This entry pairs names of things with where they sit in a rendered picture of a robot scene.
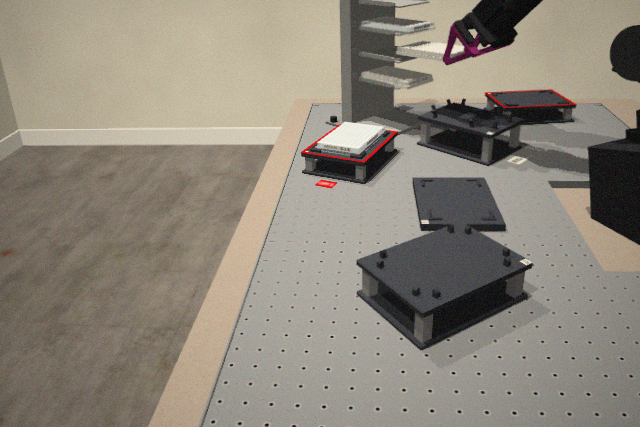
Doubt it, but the white multi-well plate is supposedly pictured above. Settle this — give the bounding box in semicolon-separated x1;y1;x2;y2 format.
315;122;386;156
360;66;433;90

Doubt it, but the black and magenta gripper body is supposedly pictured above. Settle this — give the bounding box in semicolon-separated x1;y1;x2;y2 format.
453;0;525;48

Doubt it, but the cream multiwell plate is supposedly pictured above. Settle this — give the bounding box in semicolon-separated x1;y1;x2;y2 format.
396;41;464;61

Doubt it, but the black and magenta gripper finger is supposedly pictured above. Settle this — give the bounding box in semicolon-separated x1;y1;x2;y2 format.
442;24;480;65
473;33;511;58

